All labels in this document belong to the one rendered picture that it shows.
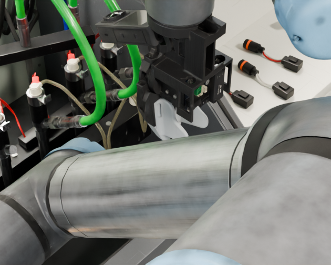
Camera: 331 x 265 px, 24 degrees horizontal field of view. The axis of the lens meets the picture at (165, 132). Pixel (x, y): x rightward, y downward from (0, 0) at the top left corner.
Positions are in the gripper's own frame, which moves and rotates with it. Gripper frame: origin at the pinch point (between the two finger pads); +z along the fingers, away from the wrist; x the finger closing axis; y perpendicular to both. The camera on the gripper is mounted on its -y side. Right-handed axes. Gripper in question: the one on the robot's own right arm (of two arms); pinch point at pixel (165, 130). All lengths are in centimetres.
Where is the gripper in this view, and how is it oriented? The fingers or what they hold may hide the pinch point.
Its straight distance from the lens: 97.8
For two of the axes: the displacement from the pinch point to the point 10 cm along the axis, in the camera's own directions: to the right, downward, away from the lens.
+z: 0.0, 7.1, 7.1
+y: 7.4, 4.8, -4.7
